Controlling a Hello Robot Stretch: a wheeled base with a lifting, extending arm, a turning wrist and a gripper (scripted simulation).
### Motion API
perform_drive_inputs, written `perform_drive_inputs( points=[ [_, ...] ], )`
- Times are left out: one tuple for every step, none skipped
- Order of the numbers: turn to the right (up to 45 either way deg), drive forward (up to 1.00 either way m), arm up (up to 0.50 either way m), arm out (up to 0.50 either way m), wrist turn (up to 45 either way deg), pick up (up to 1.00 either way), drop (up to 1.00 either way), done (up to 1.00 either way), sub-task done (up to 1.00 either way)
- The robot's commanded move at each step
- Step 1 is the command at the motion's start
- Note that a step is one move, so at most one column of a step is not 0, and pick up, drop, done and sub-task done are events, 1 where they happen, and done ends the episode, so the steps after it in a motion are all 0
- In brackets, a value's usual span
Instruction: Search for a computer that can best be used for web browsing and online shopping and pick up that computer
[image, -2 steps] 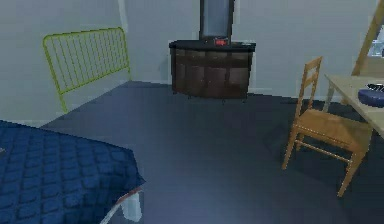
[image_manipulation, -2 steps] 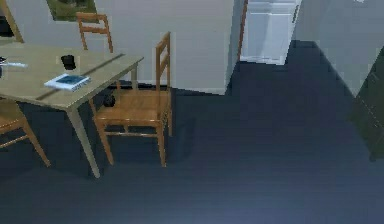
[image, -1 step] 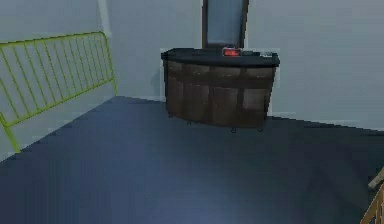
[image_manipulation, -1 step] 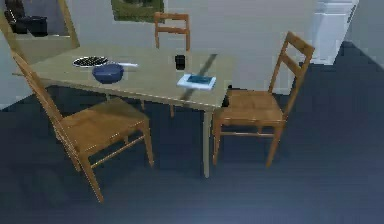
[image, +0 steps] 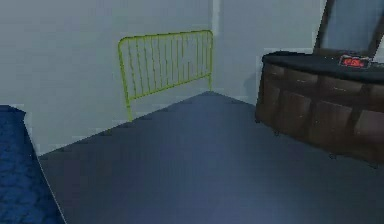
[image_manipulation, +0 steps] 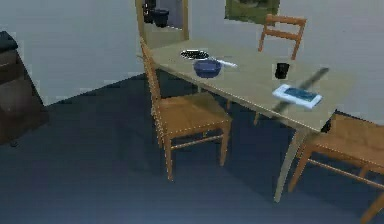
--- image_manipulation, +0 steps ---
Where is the grey long stick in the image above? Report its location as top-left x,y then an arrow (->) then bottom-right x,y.
272,67 -> 330,114

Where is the black cup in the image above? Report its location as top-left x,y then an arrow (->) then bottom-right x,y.
274,62 -> 290,80

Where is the beige wooden shelf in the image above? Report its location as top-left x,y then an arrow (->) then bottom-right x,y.
134,0 -> 190,50

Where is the black and white plate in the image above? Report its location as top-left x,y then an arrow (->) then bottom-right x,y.
180,49 -> 211,61

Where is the green framed picture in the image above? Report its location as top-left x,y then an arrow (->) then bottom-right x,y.
224,0 -> 280,26

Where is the white and blue book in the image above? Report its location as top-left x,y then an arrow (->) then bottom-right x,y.
272,83 -> 323,110

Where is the dark brown cabinet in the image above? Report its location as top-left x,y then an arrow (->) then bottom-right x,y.
0,30 -> 50,147

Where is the brown wooden chair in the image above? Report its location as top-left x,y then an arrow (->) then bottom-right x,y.
257,13 -> 308,61
287,112 -> 384,224
138,35 -> 234,182

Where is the beige wooden table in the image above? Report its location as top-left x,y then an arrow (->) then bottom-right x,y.
136,37 -> 355,204

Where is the white knife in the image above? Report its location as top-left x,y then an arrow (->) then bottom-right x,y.
213,58 -> 239,69

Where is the blue bowl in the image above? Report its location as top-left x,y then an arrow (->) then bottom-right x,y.
193,59 -> 223,79

